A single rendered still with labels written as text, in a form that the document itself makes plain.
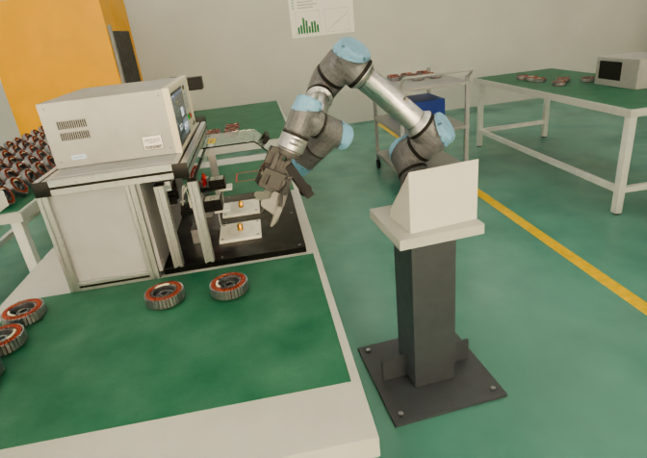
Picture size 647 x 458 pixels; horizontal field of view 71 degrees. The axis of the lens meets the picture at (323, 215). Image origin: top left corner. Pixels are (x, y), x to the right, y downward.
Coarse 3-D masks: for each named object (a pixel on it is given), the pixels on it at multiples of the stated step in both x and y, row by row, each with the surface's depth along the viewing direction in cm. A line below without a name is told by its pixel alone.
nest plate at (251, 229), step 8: (224, 224) 175; (232, 224) 174; (248, 224) 173; (256, 224) 172; (224, 232) 168; (232, 232) 168; (240, 232) 167; (248, 232) 166; (256, 232) 165; (224, 240) 162; (232, 240) 162; (240, 240) 163
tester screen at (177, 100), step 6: (180, 90) 162; (174, 96) 149; (180, 96) 160; (174, 102) 148; (180, 102) 158; (174, 108) 146; (180, 114) 155; (186, 114) 167; (180, 120) 153; (180, 132) 150
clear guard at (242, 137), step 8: (208, 136) 192; (216, 136) 191; (224, 136) 189; (232, 136) 187; (240, 136) 186; (248, 136) 184; (256, 136) 187; (208, 144) 177; (216, 144) 176; (224, 144) 174; (232, 144) 174; (264, 144) 182
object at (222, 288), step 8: (232, 272) 138; (240, 272) 139; (216, 280) 135; (224, 280) 137; (232, 280) 138; (240, 280) 134; (216, 288) 131; (224, 288) 131; (232, 288) 130; (240, 288) 131; (216, 296) 131; (224, 296) 130; (232, 296) 130
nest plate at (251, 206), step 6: (234, 204) 195; (246, 204) 193; (252, 204) 192; (258, 204) 192; (234, 210) 188; (240, 210) 188; (246, 210) 187; (252, 210) 186; (258, 210) 186; (222, 216) 184; (228, 216) 184
